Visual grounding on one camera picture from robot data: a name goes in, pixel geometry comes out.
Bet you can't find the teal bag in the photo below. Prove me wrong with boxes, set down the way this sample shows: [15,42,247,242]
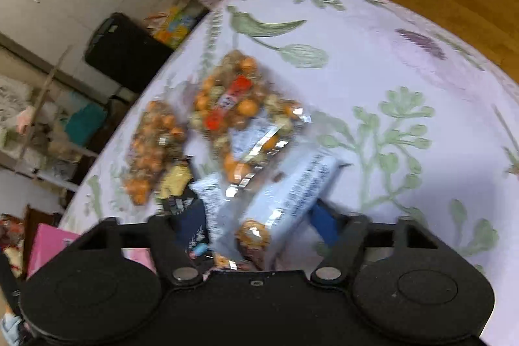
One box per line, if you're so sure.
[66,102,109,147]

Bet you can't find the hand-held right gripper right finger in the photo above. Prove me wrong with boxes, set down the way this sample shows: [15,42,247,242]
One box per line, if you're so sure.
[309,200,461,287]

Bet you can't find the black suitcase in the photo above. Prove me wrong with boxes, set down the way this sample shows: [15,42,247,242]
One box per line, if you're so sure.
[84,12,176,96]

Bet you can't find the large beige snack bag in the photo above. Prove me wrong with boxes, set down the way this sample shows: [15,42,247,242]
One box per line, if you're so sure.
[159,163,194,201]

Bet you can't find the pink cardboard box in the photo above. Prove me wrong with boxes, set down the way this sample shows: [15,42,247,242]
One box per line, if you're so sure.
[26,223,158,279]

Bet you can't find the small blue-white snack packet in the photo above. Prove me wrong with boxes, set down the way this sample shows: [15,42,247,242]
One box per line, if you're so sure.
[211,145,342,271]
[190,171,230,237]

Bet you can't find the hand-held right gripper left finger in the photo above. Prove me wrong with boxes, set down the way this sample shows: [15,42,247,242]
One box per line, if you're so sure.
[61,200,212,289]

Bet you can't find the colourful yellow carton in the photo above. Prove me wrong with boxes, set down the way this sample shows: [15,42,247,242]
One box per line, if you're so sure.
[145,5,200,47]

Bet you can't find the clear bag of coated nuts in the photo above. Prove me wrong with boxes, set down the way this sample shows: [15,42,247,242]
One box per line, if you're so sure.
[190,49,314,189]
[123,99,190,206]

